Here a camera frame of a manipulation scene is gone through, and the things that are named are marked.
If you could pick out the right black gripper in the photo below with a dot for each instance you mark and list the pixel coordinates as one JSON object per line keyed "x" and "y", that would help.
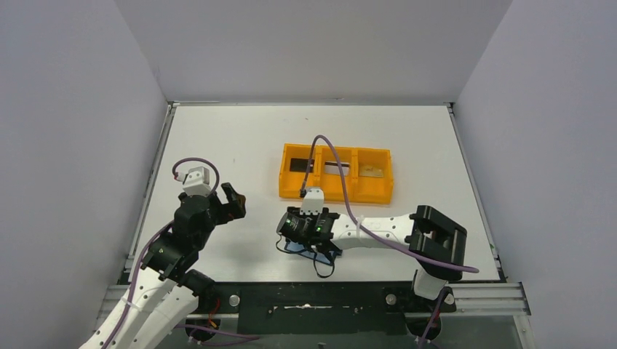
{"x": 297, "y": 209}

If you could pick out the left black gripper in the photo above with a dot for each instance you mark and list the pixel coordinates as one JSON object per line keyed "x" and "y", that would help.
{"x": 221, "y": 204}

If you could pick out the blue leather card holder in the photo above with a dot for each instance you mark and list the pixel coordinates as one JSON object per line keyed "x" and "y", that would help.
{"x": 295, "y": 248}

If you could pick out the black VIP credit card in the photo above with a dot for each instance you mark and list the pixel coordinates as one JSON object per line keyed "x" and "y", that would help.
{"x": 300, "y": 165}

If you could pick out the orange three-compartment tray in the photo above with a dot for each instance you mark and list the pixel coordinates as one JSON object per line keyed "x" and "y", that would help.
{"x": 364, "y": 190}

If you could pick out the gold credit card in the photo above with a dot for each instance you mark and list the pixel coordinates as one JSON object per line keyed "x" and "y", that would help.
{"x": 366, "y": 170}

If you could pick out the silver grey credit card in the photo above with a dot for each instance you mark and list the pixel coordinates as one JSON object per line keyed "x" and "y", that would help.
{"x": 332, "y": 168}

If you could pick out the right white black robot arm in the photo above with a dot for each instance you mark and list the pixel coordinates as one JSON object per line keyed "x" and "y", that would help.
{"x": 435, "y": 241}

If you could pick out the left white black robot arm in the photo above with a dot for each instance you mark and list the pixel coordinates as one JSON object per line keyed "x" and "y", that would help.
{"x": 165, "y": 287}

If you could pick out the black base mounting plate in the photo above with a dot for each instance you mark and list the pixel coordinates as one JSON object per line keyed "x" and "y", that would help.
{"x": 331, "y": 307}

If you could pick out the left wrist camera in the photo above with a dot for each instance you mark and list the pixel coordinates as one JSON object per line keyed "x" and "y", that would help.
{"x": 197, "y": 182}

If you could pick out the aluminium frame rail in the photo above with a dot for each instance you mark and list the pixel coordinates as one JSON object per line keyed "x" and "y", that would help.
{"x": 490, "y": 299}

